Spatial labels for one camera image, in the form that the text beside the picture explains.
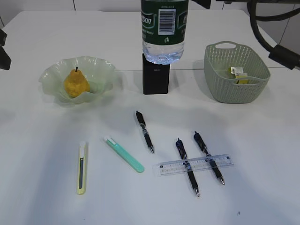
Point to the yellow utility knife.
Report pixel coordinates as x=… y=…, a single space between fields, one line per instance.
x=82 y=168

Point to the pale green woven basket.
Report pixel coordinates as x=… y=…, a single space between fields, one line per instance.
x=219 y=57

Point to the clear plastic ruler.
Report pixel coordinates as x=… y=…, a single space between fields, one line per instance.
x=197 y=164

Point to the pale green wavy glass plate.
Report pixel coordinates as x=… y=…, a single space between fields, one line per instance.
x=99 y=73

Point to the black pen under ruler left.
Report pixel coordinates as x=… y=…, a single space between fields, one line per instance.
x=190 y=173

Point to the yellow pear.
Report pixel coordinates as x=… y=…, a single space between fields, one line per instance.
x=76 y=83

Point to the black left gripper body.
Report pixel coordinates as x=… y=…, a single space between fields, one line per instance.
x=5 y=60

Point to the black pen under ruler right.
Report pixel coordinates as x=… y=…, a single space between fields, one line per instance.
x=212 y=163

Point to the yellow waste paper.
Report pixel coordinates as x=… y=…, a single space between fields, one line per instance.
x=238 y=72

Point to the mint green utility knife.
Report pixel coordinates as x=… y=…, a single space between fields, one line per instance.
x=136 y=165

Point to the black square pen holder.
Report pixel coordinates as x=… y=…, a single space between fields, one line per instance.
x=155 y=77

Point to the black pen under ruler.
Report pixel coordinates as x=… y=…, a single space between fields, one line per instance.
x=190 y=173
x=212 y=163

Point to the black pen far left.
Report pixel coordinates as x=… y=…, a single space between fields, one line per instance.
x=142 y=124

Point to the clear water bottle green label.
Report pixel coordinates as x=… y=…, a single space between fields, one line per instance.
x=163 y=30

